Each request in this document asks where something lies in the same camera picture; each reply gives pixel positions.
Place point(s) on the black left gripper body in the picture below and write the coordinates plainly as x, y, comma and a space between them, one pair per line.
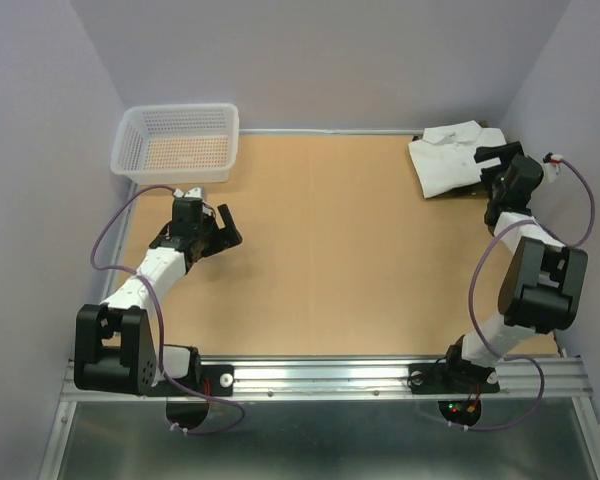
206, 233

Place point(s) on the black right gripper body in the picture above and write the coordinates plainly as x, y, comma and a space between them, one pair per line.
496, 192

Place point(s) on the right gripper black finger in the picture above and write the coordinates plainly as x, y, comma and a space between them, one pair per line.
505, 153
492, 176

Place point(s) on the white long sleeve shirt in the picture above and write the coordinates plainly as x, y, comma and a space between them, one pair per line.
450, 157

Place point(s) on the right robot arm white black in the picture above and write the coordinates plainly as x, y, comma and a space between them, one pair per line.
542, 287

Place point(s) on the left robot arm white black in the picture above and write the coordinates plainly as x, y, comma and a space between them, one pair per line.
114, 348

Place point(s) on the yellow plaid folded shirt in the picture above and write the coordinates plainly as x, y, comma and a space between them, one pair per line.
472, 192

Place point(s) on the white perforated plastic basket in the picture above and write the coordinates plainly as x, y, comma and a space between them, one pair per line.
176, 144

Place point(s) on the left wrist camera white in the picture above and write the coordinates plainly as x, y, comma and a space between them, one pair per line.
197, 192

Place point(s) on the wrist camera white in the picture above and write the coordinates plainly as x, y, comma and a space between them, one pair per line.
197, 192
551, 164

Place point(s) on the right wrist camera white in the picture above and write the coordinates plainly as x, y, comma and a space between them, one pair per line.
551, 164

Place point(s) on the aluminium mounting rail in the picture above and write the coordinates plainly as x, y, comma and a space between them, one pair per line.
339, 378

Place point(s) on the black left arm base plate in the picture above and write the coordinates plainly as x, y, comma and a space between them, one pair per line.
208, 383

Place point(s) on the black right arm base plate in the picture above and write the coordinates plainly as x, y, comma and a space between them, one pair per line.
438, 378

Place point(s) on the metal table frame edge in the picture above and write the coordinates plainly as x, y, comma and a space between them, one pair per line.
62, 426

